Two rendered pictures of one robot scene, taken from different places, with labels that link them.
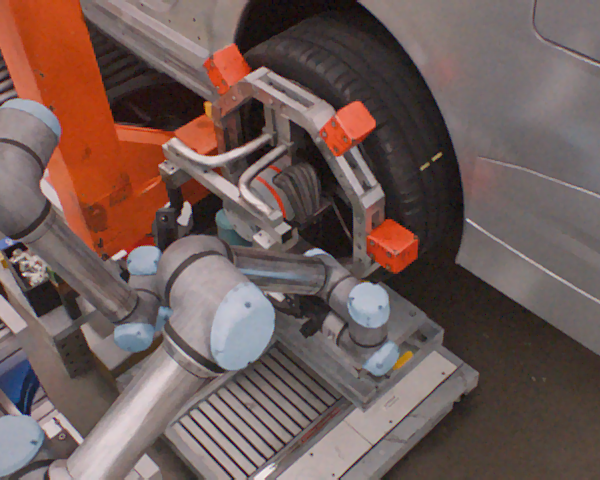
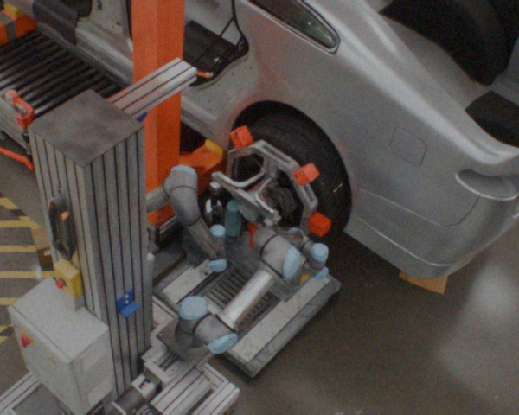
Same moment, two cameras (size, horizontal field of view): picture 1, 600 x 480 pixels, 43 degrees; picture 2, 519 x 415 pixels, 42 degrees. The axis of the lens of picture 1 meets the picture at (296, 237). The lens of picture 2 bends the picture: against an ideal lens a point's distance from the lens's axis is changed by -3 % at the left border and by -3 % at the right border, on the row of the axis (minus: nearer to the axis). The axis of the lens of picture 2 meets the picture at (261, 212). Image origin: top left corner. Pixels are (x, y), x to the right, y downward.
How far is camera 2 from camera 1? 177 cm
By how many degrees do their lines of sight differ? 13
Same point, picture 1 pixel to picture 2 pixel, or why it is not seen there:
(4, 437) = (194, 304)
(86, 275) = (208, 239)
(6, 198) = (189, 210)
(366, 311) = (320, 255)
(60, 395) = not seen: hidden behind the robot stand
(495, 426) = (349, 309)
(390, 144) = (323, 181)
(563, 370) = (381, 281)
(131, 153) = not seen: hidden behind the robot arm
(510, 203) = (373, 209)
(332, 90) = (297, 156)
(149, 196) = not seen: hidden behind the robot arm
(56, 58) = (166, 132)
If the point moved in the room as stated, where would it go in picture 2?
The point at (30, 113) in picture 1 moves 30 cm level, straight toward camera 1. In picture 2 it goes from (190, 173) to (227, 221)
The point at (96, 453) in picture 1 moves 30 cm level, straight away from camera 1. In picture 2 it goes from (238, 308) to (193, 258)
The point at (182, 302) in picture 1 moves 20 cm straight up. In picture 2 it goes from (270, 253) to (276, 221)
